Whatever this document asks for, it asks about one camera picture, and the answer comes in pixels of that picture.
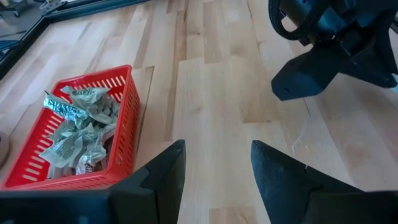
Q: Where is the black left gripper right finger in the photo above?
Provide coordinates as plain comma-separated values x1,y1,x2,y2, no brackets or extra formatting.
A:
251,140,363,224

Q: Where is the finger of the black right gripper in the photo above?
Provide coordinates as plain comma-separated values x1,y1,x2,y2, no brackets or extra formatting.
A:
272,52,340,101
340,18,398,88

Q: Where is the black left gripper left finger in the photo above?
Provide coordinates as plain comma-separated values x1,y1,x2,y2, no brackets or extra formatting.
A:
108,139,187,224

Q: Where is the green white sachet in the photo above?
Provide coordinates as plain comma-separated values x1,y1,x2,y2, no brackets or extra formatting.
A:
39,124,94,169
60,86,110,106
43,91,90,121
88,96,121,125
74,146,106,175
51,119,78,144

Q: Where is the red slotted plastic basket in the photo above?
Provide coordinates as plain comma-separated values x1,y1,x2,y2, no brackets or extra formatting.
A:
0,64,141,191

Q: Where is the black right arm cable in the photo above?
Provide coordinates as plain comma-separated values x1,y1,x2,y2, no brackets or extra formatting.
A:
268,0,330,41

